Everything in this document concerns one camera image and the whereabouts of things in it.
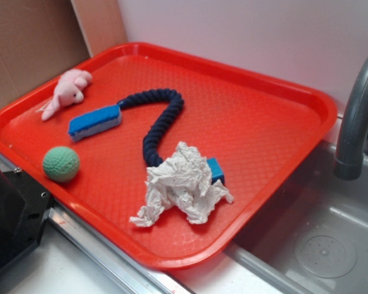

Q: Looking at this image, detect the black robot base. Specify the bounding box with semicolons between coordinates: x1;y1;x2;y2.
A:
0;170;52;275

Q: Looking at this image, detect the blue sponge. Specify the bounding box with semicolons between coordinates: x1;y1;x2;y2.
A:
68;105;122;142

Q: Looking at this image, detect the red plastic tray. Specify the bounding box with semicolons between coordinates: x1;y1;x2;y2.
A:
0;43;337;270

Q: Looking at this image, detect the crumpled white paper towel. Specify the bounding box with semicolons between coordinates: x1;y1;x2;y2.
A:
129;141;234;227

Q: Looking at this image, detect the small blue block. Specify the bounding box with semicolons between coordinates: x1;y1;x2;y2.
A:
207;157;225;184

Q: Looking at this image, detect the green dimpled ball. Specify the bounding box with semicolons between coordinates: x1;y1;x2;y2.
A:
42;146;80;183

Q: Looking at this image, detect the pink plush toy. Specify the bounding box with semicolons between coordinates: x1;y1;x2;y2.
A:
37;69;93;121

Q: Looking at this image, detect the grey plastic sink basin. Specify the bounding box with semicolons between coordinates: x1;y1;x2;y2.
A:
226;143;368;293

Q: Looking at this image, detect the brown cardboard panel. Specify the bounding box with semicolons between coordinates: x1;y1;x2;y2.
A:
0;1;128;109

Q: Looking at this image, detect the grey faucet spout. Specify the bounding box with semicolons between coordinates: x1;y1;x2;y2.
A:
334;57;368;180

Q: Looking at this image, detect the dark blue braided rope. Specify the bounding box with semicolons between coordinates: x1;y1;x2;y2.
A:
117;88;185;167

